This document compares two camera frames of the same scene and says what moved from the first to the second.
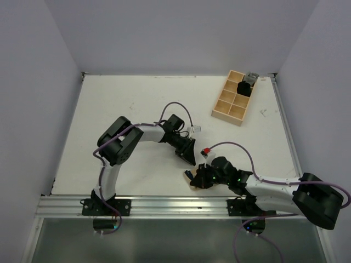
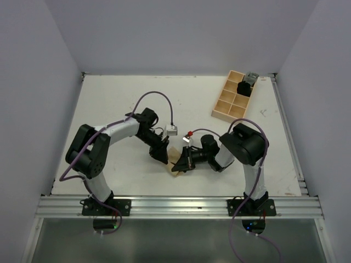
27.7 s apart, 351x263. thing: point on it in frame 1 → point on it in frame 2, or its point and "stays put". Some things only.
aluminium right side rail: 287,126 stays put
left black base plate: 97,207 stays put
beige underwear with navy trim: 190,175 → 174,155
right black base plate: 238,207 stays put
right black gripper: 201,181 → 183,163
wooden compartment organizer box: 232,106 stays put
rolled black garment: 243,88 stays put
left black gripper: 187,149 → 160,152
